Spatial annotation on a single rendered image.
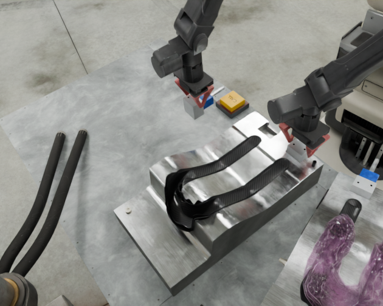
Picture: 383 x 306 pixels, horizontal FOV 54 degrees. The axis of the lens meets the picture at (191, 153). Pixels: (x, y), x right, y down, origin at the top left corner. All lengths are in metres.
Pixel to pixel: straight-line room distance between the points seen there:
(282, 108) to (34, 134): 0.85
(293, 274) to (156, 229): 0.34
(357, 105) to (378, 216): 0.46
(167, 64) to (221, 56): 1.90
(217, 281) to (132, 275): 0.21
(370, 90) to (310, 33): 1.75
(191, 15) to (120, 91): 0.59
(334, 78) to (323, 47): 2.14
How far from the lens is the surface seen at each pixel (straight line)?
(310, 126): 0.94
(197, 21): 0.87
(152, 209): 0.99
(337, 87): 0.79
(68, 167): 1.12
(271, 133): 1.12
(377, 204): 1.05
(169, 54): 0.92
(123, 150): 1.20
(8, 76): 3.13
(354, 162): 1.88
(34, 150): 1.32
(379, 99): 1.37
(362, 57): 0.75
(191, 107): 1.07
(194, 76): 1.00
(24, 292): 0.78
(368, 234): 0.98
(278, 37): 2.99
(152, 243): 0.94
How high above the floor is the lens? 1.70
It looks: 51 degrees down
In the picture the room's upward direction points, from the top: 7 degrees counter-clockwise
